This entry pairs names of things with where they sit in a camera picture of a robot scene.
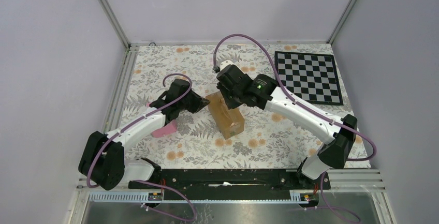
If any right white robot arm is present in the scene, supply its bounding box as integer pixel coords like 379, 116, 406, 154
214, 61, 357, 189

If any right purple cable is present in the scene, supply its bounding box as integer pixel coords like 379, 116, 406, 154
212, 33, 377, 224

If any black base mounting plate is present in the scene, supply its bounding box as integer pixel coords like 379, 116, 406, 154
149, 169, 331, 198

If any black white chessboard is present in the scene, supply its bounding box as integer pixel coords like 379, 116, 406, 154
274, 51, 344, 106

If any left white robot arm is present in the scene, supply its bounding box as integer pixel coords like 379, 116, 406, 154
78, 79, 210, 190

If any brown cardboard express box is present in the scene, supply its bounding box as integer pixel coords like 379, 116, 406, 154
206, 92, 245, 139

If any pink plastic bag package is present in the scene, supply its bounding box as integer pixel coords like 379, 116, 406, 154
145, 102, 177, 138

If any grey slotted cable duct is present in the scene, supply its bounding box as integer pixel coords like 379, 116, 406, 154
89, 190, 308, 204

